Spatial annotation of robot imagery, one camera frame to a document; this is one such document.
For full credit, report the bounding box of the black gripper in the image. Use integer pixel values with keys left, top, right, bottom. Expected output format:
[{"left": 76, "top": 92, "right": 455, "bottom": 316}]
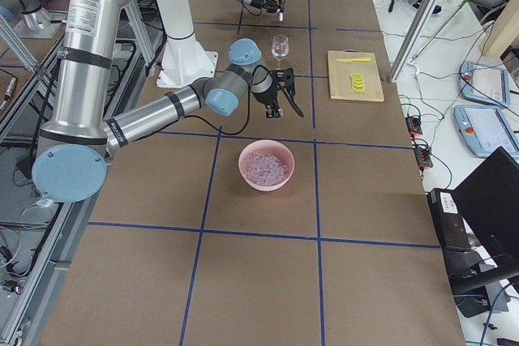
[
  {"left": 251, "top": 0, "right": 286, "bottom": 14},
  {"left": 253, "top": 74, "right": 284, "bottom": 119}
]

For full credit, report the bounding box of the steel double jigger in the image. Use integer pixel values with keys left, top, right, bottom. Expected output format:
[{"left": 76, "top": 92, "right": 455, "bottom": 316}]
[{"left": 276, "top": 0, "right": 286, "bottom": 22}]

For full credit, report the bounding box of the clear wine glass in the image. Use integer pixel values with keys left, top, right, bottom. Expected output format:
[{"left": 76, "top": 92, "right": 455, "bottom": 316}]
[{"left": 271, "top": 34, "right": 290, "bottom": 69}]

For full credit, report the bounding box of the clear ice cubes pile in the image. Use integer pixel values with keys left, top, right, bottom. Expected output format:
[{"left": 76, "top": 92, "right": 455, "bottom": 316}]
[{"left": 245, "top": 153, "right": 289, "bottom": 186}]

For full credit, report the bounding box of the pink bowl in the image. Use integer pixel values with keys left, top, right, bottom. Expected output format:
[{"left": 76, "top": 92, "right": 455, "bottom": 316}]
[{"left": 238, "top": 139, "right": 295, "bottom": 191}]

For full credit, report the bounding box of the bamboo cutting board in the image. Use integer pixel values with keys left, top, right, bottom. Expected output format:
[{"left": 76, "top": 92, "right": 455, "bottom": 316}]
[{"left": 327, "top": 50, "right": 384, "bottom": 102}]

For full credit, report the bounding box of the yellow plastic knife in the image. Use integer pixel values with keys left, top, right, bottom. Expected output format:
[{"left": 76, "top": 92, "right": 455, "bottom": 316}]
[{"left": 336, "top": 57, "right": 371, "bottom": 63}]

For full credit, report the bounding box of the teach pendant far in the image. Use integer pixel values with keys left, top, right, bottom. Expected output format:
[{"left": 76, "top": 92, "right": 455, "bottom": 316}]
[{"left": 459, "top": 61, "right": 511, "bottom": 108}]

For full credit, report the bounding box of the teach pendant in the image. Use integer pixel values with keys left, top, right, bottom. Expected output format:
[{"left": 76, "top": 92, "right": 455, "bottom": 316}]
[
  {"left": 459, "top": 61, "right": 511, "bottom": 108},
  {"left": 453, "top": 105, "right": 518, "bottom": 158}
]

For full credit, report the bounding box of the teach pendant near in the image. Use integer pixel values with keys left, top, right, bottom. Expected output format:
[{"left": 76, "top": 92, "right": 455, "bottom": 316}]
[{"left": 453, "top": 105, "right": 518, "bottom": 158}]

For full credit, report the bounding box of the black box device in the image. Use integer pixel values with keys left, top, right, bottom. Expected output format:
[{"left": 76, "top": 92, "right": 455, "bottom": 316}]
[{"left": 427, "top": 188, "right": 481, "bottom": 253}]

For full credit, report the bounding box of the black monitor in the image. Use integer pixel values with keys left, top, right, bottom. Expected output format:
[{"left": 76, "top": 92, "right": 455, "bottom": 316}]
[{"left": 452, "top": 147, "right": 518, "bottom": 264}]

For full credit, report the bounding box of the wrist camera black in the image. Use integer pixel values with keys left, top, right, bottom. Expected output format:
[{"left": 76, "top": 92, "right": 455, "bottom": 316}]
[{"left": 272, "top": 67, "right": 304, "bottom": 117}]

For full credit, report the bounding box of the aluminium frame post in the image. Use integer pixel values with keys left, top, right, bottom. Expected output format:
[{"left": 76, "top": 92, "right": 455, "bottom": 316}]
[{"left": 388, "top": 0, "right": 437, "bottom": 83}]

